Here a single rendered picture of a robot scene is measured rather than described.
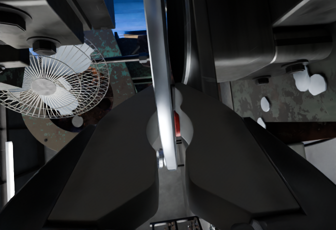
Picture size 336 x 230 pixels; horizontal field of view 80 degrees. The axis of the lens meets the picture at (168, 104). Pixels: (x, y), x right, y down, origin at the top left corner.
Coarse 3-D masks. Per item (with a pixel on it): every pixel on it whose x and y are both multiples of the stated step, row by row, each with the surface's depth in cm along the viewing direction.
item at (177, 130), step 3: (174, 111) 52; (174, 114) 52; (177, 114) 52; (174, 117) 52; (177, 117) 52; (174, 120) 52; (177, 120) 51; (174, 123) 52; (177, 123) 51; (177, 126) 51; (177, 129) 51; (177, 132) 51; (177, 135) 52
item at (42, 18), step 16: (0, 0) 16; (16, 0) 16; (32, 0) 17; (48, 0) 17; (64, 0) 21; (0, 16) 17; (16, 16) 17; (32, 16) 18; (48, 16) 19; (64, 16) 20; (80, 16) 25; (0, 32) 21; (16, 32) 18; (32, 32) 21; (48, 32) 22; (64, 32) 22; (80, 32) 25; (32, 48) 23; (48, 48) 23
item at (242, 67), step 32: (192, 0) 15; (224, 0) 18; (256, 0) 18; (192, 32) 16; (224, 32) 17; (256, 32) 18; (288, 32) 18; (320, 32) 18; (192, 64) 17; (224, 64) 18; (256, 64) 19; (288, 64) 19
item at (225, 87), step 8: (224, 88) 47; (224, 96) 47; (232, 104) 44; (272, 128) 44; (280, 128) 45; (288, 128) 45; (296, 128) 45; (304, 128) 45; (312, 128) 45; (320, 128) 45; (328, 128) 46; (280, 136) 44; (288, 136) 45; (296, 136) 45; (304, 136) 45; (312, 136) 45; (320, 136) 45; (328, 136) 45
